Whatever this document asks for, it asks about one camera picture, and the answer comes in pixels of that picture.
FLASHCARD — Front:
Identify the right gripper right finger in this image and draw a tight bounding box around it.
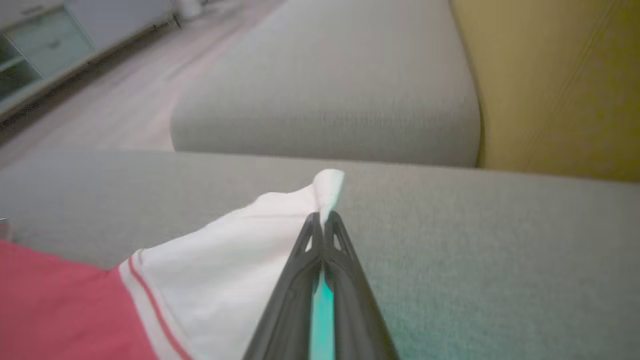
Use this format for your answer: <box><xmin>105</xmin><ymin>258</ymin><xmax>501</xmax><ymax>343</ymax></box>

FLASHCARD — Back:
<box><xmin>325</xmin><ymin>211</ymin><xmax>400</xmax><ymax>360</ymax></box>

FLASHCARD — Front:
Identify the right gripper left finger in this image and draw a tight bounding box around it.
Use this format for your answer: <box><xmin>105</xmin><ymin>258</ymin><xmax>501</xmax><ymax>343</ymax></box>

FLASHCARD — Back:
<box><xmin>242</xmin><ymin>212</ymin><xmax>324</xmax><ymax>360</ymax></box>

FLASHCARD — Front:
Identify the red white-trimmed sports shirt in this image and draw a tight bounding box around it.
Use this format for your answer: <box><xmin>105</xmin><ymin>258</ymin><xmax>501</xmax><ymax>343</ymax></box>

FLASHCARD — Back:
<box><xmin>0</xmin><ymin>169</ymin><xmax>346</xmax><ymax>360</ymax></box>

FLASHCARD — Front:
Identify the large grey sofa seat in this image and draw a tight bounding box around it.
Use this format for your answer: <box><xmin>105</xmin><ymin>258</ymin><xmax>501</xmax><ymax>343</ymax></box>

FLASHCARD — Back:
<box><xmin>0</xmin><ymin>150</ymin><xmax>640</xmax><ymax>360</ymax></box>

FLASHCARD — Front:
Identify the small grey sofa cushion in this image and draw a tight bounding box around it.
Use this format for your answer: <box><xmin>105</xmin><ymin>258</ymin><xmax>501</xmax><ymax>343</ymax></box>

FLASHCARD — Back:
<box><xmin>170</xmin><ymin>0</ymin><xmax>482</xmax><ymax>168</ymax></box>

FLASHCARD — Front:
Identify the yellow sofa cushion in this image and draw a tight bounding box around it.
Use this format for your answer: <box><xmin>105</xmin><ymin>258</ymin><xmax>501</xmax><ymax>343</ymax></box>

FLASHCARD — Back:
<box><xmin>450</xmin><ymin>0</ymin><xmax>640</xmax><ymax>182</ymax></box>

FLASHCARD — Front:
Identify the pale grey drawer cabinet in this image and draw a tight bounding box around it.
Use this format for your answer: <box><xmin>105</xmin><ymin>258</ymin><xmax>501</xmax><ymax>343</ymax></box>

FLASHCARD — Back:
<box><xmin>0</xmin><ymin>0</ymin><xmax>176</xmax><ymax>123</ymax></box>

